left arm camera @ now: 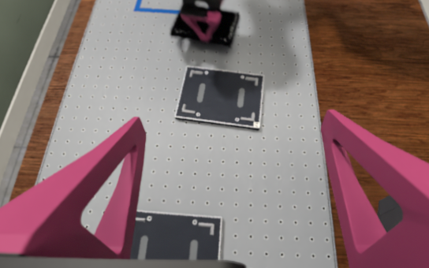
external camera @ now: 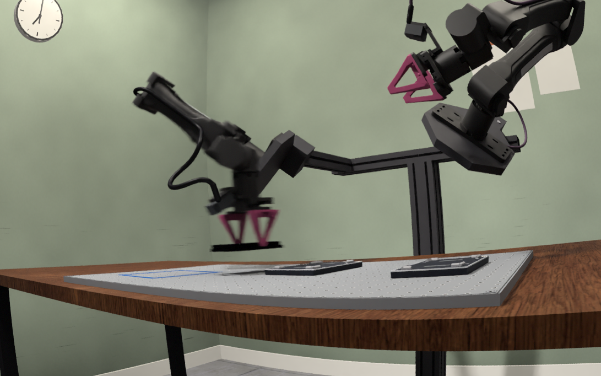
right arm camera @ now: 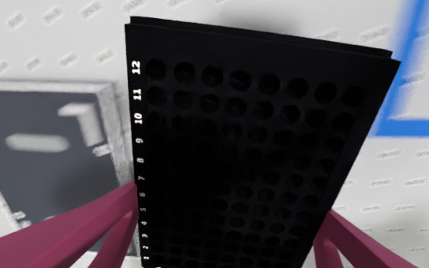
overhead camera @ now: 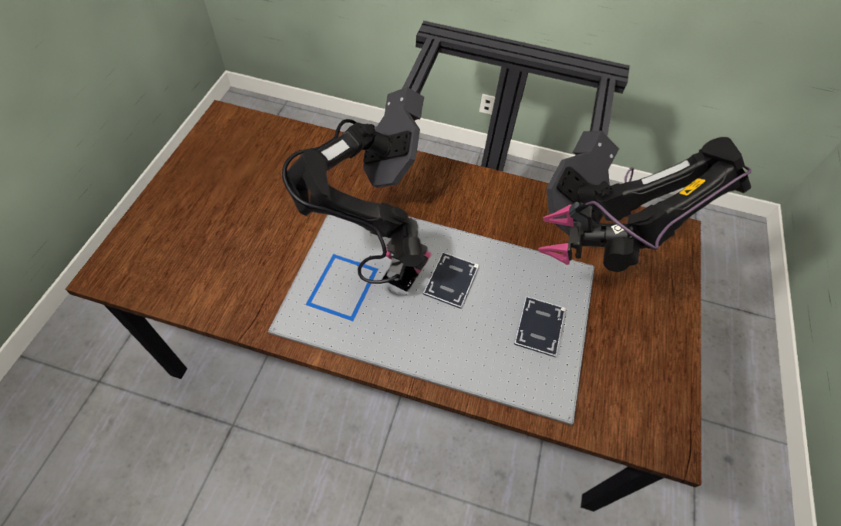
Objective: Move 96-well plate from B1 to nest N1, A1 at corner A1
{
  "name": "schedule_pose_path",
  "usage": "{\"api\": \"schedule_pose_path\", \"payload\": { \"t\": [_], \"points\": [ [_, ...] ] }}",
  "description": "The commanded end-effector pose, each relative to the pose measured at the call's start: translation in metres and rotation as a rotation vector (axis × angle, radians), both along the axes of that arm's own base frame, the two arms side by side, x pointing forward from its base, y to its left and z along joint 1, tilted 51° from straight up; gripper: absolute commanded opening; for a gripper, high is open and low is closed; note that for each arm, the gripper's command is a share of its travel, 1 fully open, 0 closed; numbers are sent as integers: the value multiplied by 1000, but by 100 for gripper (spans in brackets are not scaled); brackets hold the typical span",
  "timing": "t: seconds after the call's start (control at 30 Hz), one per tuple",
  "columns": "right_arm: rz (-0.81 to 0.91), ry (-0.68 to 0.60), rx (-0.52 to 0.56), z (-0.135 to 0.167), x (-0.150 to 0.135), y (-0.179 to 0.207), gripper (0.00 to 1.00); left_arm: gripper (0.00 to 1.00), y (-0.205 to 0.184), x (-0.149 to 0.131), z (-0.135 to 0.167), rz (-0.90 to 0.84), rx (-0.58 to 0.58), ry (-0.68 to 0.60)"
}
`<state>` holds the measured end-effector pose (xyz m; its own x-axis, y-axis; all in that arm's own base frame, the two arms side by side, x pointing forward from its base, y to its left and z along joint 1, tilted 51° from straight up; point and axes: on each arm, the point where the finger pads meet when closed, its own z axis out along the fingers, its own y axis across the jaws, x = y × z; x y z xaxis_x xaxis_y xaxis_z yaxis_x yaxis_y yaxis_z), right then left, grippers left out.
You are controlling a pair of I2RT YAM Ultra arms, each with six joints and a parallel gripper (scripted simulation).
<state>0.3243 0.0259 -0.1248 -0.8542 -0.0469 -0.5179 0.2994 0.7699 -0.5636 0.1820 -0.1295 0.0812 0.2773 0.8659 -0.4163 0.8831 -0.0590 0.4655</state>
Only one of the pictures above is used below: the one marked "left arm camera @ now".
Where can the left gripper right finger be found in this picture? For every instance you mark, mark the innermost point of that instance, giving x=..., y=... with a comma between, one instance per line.
x=403, y=176

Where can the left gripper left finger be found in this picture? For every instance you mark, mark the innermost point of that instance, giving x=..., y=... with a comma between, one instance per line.
x=45, y=221

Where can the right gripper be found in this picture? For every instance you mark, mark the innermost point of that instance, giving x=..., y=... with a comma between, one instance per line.
x=192, y=15

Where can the blue tape outline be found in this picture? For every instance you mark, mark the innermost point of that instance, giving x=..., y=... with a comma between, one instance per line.
x=138, y=9

